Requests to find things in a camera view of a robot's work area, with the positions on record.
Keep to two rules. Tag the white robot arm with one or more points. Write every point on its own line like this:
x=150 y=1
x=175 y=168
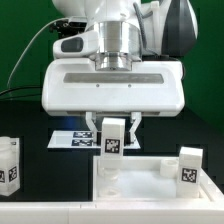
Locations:
x=121 y=58

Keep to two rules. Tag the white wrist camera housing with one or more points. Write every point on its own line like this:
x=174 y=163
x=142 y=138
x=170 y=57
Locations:
x=77 y=46

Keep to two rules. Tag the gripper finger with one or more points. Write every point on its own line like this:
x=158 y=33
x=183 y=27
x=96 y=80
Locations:
x=134 y=128
x=91 y=119

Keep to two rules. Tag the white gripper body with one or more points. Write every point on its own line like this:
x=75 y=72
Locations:
x=73 y=86

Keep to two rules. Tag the white square table top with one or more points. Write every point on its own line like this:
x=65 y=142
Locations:
x=147 y=179

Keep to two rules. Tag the white sheet with tags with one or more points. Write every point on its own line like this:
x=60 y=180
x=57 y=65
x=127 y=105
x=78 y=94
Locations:
x=74 y=140

